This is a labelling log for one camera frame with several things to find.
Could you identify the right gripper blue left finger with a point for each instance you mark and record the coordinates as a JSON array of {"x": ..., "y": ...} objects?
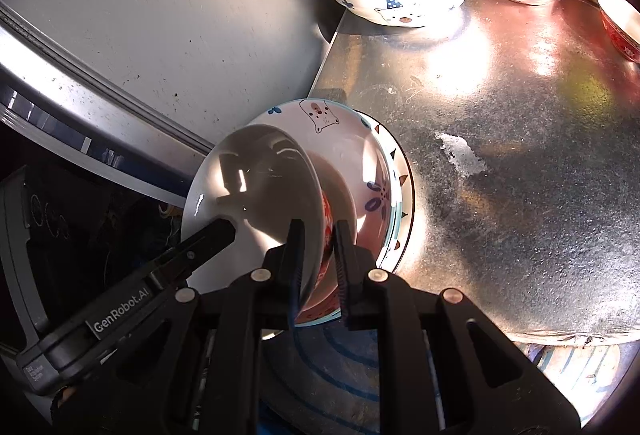
[{"x": 293, "y": 269}]

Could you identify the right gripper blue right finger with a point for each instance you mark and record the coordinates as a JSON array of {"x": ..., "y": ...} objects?
[{"x": 359, "y": 294}]

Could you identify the leaf pattern white plate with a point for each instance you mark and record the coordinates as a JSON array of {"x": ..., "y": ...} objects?
[{"x": 403, "y": 199}]

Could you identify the red bowl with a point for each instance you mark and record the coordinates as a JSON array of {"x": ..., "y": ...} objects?
[
  {"x": 260, "y": 179},
  {"x": 326, "y": 281},
  {"x": 621, "y": 22}
]

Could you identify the red bowl front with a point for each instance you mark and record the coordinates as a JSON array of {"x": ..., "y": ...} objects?
[{"x": 621, "y": 22}]

